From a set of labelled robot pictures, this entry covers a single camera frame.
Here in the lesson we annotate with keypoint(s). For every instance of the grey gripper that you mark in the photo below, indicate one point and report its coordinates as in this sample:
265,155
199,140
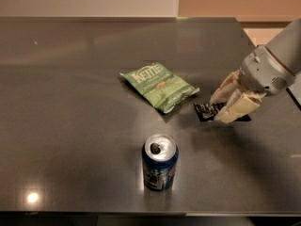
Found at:
264,71

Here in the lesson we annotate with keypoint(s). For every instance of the black rxbar chocolate wrapper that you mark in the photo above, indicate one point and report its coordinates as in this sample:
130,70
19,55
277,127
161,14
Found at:
206,112

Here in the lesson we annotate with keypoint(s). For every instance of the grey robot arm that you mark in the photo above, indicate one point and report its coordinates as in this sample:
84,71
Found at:
290,40

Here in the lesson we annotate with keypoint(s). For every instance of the green Kettle chips bag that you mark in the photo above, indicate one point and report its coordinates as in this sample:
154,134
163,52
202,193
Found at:
162,88

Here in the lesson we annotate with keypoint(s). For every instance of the blue Pepsi soda can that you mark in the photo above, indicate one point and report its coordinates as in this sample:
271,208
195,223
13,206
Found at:
159,160

